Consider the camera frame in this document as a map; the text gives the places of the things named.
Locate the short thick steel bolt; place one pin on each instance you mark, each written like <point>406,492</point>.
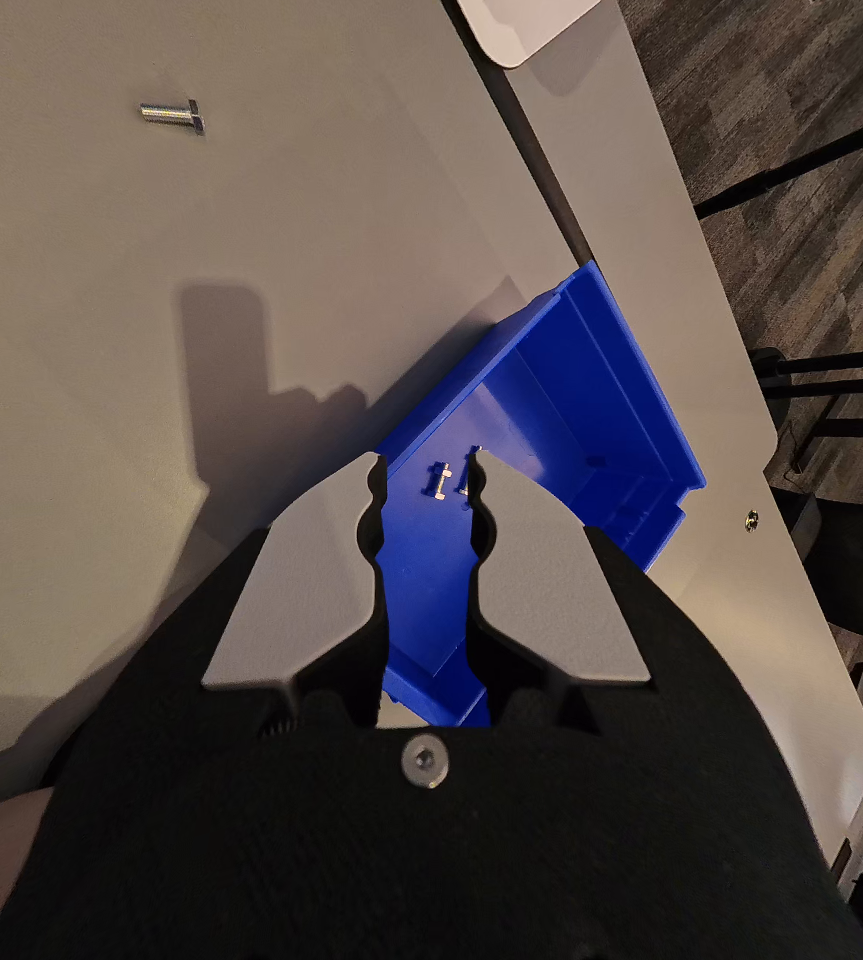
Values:
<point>440,480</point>
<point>169,115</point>

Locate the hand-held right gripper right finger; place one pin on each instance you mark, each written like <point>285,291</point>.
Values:
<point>551,592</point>

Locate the long thin steel bolt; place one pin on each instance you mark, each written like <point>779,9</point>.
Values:
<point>464,480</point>

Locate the white tablet stand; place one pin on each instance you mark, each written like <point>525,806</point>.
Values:
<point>521,22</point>

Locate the blue plastic bin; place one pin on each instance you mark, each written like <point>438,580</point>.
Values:
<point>551,390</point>

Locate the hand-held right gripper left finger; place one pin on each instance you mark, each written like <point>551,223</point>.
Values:
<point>296,592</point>

